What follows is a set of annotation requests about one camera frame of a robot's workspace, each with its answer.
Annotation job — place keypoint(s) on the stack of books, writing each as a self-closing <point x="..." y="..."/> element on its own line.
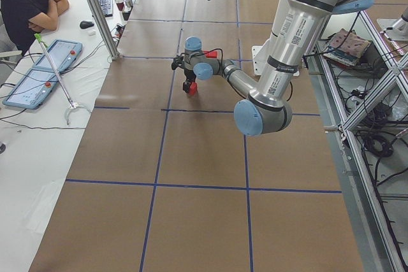
<point x="346" y="48"/>

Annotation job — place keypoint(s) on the near teach pendant tablet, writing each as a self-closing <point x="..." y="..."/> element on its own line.
<point x="32" y="90"/>

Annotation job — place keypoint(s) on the aluminium frame post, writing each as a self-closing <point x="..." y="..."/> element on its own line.
<point x="103" y="28"/>

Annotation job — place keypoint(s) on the seated person black shirt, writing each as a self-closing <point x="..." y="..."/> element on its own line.
<point x="24" y="18"/>

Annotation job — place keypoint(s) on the red block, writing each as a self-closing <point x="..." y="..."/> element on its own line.
<point x="192" y="88"/>
<point x="211" y="54"/>

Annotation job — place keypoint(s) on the grabber reacher stick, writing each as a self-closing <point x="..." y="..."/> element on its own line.
<point x="73" y="106"/>

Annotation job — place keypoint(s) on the metal cup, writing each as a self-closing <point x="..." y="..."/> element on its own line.
<point x="128" y="4"/>

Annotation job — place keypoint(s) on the far teach pendant tablet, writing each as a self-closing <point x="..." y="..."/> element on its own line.
<point x="63" y="53"/>

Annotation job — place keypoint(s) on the black computer mouse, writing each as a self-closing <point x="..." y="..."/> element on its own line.
<point x="85" y="24"/>

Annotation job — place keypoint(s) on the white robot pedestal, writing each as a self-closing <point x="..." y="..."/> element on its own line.
<point x="259" y="57"/>

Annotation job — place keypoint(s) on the teach pendant tablet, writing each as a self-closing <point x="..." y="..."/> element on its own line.
<point x="63" y="53"/>
<point x="32" y="90"/>

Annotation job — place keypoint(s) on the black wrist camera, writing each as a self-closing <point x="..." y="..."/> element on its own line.
<point x="178" y="62"/>

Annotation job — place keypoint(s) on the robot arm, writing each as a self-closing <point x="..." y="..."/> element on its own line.
<point x="263" y="109"/>

